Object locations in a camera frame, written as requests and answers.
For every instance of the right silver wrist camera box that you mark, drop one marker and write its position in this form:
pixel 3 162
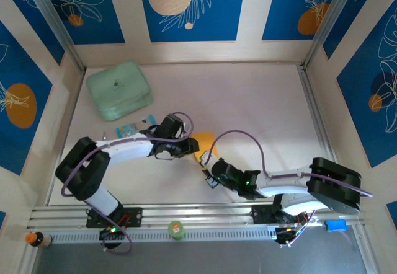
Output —
pixel 205 157

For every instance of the aluminium frame post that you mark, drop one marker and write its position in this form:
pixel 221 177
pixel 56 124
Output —
pixel 327 23
pixel 55 23

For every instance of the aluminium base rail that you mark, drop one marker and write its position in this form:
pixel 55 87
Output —
pixel 198 213

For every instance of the green tape roll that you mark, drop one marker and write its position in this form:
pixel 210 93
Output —
pixel 176 229

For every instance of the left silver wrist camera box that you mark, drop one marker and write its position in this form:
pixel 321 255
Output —
pixel 186 127

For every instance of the aluminium side rail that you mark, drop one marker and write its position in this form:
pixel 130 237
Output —
pixel 318 116
pixel 70 116

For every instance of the orange paper sheet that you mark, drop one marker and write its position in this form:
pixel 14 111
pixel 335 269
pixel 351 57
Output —
pixel 206 144

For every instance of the blue medical cotton packet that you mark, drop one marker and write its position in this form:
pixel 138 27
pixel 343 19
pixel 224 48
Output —
pixel 133 128

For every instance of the small blue box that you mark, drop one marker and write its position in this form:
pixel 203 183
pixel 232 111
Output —
pixel 335 225

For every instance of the brown bottle with orange cap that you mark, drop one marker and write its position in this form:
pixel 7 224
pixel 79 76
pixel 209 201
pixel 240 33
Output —
pixel 37 239

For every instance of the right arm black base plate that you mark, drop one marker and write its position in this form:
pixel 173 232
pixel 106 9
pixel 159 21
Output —
pixel 260 213

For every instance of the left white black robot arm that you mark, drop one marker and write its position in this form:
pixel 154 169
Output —
pixel 124 153

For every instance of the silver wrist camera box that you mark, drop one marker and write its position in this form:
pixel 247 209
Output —
pixel 205 157
pixel 186 127

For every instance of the mint green medicine bag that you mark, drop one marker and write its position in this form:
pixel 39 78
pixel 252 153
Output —
pixel 118 88

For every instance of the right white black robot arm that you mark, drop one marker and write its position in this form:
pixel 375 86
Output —
pixel 285 184

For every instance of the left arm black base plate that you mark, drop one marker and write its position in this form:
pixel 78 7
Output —
pixel 133 216

